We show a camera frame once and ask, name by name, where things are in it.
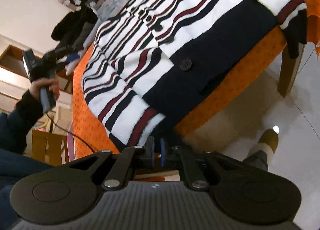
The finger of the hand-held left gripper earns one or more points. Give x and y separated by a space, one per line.
65 50
73 58

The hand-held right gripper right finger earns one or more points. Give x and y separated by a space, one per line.
163 152

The wooden cabinet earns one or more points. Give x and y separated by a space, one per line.
12 60

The person's olive slipper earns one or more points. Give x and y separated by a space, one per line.
268 140

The person's body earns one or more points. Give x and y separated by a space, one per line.
15 182

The wooden table leg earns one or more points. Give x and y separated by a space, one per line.
287 77

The small wooden chair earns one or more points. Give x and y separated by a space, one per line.
52 145

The striped knit cardigan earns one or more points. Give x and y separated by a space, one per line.
200 45

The person's left hand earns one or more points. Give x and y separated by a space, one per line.
55 90

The white garment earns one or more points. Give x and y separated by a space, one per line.
72 68

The black garment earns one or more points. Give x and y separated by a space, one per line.
75 25

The orange patterned mat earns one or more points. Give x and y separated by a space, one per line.
225 95

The person's left forearm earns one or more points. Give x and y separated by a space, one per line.
22 115

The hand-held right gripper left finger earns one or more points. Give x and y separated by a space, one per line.
150 150

